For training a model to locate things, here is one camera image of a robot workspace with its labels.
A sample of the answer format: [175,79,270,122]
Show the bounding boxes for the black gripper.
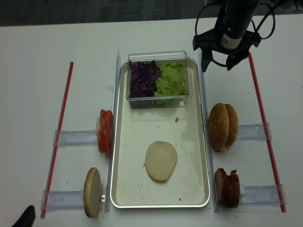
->
[193,25,261,72]

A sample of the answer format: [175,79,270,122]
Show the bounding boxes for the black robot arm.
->
[192,0,261,72]

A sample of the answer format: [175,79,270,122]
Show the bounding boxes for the green lettuce in container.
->
[154,61,187,96]

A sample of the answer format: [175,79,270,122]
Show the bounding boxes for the front meat slice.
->
[215,168,227,206]

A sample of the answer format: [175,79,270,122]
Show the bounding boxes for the meat slice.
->
[215,168,227,206]
[227,170,240,208]

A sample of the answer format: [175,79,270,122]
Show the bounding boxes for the rear meat slice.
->
[227,170,240,208]

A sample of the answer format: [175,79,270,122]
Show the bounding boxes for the rear tomato slice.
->
[99,109,113,129]

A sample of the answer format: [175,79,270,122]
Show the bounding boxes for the tomato slice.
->
[98,127,111,155]
[99,109,113,129]

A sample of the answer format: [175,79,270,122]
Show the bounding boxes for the front tomato slice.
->
[98,127,111,155]

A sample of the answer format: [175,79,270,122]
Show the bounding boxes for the clear plastic container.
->
[126,51,192,109]

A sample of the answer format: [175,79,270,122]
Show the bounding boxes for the front sesame bun top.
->
[208,103,229,150]

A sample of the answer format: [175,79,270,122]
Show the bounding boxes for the sesame bun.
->
[225,104,239,148]
[208,103,229,150]

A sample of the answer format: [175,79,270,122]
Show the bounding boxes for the rear sesame bun top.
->
[225,104,239,148]

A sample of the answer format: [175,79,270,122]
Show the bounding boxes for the purple cabbage leaves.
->
[129,60,161,98]

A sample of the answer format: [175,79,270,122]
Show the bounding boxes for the bottom bun on tray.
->
[145,141,178,183]

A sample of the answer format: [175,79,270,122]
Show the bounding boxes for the white metal tray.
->
[110,59,210,209]

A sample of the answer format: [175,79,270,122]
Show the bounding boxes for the left long clear divider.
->
[104,50,121,212]

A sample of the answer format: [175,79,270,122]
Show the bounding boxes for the right red strip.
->
[248,53,286,213]

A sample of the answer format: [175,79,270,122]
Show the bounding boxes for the red strip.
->
[248,53,286,213]
[40,61,74,219]

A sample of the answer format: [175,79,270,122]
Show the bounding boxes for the upright bun half left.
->
[83,167,101,218]

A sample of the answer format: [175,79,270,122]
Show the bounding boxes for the left red strip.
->
[40,61,74,219]

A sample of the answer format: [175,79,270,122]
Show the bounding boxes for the black object bottom left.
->
[12,205,36,227]

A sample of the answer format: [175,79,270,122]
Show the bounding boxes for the right upper clear rail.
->
[236,123,272,140]

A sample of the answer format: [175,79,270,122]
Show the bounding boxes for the clear rail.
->
[236,123,272,140]
[40,191,84,211]
[53,130,98,147]

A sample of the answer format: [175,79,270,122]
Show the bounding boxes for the black cable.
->
[194,0,294,67]

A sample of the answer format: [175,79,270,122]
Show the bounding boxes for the left upper clear rail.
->
[53,130,98,147]

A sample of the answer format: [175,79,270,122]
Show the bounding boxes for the left lower clear rail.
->
[40,191,84,211]

